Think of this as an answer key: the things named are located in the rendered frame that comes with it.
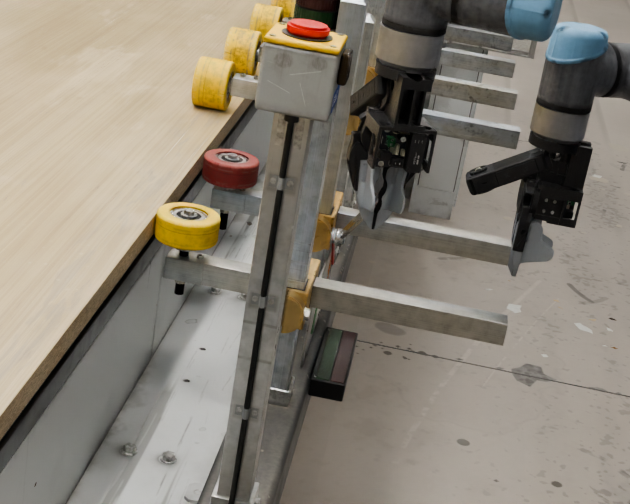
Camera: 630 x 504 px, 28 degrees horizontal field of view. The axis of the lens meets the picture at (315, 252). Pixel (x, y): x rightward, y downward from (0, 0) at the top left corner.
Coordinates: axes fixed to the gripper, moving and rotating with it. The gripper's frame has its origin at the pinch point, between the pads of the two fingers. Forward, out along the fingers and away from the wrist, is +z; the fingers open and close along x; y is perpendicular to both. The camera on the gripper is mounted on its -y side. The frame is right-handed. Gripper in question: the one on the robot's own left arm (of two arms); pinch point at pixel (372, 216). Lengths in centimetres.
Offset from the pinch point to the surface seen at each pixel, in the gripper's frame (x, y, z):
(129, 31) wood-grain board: -22, -102, 4
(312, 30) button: -18.4, 28.6, -28.6
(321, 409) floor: 34, -116, 95
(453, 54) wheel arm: 40, -89, -1
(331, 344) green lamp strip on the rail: 1.5, -12.2, 24.1
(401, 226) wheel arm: 10.9, -19.3, 8.5
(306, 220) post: -9.4, 4.4, -0.6
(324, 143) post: -8.9, 4.6, -10.4
